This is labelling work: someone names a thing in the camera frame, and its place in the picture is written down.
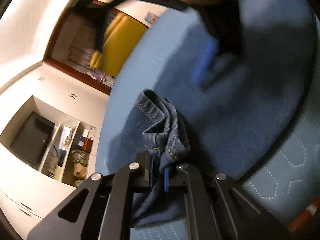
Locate dark wooden door frame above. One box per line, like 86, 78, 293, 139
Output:
43, 0, 112, 95

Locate blue quilted bed mattress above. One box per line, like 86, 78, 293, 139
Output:
95, 0, 319, 239

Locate small picture card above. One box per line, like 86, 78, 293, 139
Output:
144, 12, 159, 25

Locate brown handbag on shelf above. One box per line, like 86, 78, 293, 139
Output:
71, 150, 89, 180

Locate black flat-screen television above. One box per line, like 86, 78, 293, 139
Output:
10, 112, 55, 166

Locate yellow leather chair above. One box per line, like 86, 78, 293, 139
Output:
89, 12, 148, 77

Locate cream wardrobe shelf unit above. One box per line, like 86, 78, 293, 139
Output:
1, 62, 109, 239

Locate blue denim jeans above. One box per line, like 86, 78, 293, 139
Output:
108, 24, 302, 226

